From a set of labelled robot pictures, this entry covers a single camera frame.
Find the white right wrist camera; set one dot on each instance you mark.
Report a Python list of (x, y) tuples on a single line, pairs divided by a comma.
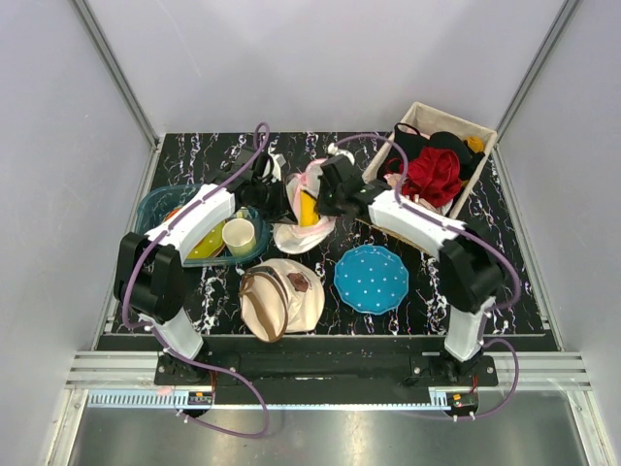
[(334, 150)]

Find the black bra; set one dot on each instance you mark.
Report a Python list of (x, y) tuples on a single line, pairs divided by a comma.
[(411, 140)]

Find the pink beige bra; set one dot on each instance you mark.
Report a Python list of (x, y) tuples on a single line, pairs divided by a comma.
[(392, 179)]

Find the teal plastic bin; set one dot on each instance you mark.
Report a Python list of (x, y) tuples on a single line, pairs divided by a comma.
[(162, 203)]

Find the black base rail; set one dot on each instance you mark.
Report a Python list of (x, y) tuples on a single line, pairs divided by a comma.
[(310, 370)]

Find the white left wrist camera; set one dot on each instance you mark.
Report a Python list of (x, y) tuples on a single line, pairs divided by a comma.
[(278, 162)]

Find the yellow bra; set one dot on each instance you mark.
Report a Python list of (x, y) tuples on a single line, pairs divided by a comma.
[(308, 216)]

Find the cream capybara pouch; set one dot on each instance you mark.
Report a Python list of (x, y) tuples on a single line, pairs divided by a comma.
[(279, 297)]

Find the wicker basket with liner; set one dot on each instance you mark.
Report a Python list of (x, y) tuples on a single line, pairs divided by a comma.
[(429, 120)]

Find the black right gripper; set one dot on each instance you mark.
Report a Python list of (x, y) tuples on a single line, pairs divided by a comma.
[(323, 207)]

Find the yellow dotted plate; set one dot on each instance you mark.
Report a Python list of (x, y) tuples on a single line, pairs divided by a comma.
[(210, 246)]

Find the white mesh laundry bag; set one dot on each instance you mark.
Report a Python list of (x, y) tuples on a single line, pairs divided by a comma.
[(292, 238)]

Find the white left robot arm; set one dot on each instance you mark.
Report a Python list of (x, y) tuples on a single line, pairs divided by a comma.
[(149, 283)]

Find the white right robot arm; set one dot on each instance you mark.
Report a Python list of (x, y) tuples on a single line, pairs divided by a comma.
[(469, 273)]

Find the cream paper cup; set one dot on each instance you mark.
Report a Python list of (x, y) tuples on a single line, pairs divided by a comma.
[(239, 236)]

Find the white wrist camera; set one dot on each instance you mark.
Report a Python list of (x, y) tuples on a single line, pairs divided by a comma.
[(278, 162), (334, 150)]

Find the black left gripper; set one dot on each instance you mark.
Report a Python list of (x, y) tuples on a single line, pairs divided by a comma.
[(281, 211)]

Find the yellow black garment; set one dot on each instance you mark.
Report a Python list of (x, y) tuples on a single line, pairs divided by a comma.
[(474, 144)]

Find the red bra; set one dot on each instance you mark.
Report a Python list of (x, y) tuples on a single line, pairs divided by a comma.
[(433, 176)]

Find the blue dotted plate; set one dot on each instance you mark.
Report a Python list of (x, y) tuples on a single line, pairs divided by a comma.
[(371, 280)]

